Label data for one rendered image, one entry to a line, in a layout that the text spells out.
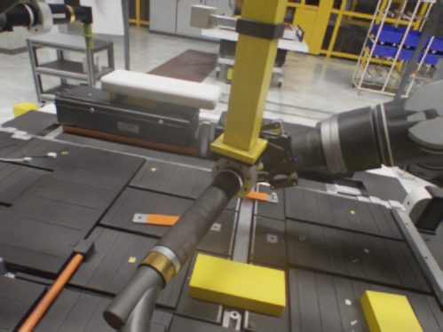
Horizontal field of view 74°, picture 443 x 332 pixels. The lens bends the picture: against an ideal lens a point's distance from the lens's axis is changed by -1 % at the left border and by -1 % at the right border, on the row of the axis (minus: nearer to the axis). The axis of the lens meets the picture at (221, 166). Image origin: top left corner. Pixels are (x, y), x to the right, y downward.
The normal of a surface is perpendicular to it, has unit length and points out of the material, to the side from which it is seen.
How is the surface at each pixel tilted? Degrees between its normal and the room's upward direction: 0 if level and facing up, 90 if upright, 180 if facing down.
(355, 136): 68
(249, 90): 90
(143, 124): 90
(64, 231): 0
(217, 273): 0
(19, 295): 0
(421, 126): 61
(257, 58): 90
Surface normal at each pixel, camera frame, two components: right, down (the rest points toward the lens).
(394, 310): 0.13, -0.85
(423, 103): -0.53, -0.25
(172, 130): -0.15, 0.50
